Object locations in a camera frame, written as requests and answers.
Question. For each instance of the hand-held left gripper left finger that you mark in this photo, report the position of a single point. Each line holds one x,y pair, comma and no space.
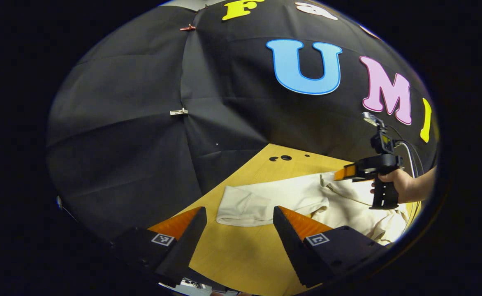
189,242

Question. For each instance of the red cloth clip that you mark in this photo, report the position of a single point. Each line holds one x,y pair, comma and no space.
187,28

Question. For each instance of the white cloth clip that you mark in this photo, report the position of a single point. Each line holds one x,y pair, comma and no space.
178,111

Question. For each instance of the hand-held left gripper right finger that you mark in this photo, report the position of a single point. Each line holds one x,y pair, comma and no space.
292,246

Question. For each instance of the cream white sweatshirt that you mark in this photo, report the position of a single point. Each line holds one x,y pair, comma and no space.
282,197

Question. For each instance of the black backdrop cloth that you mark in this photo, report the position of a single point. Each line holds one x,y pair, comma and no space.
142,123

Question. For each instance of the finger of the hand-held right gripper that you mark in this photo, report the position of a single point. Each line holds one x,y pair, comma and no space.
346,172

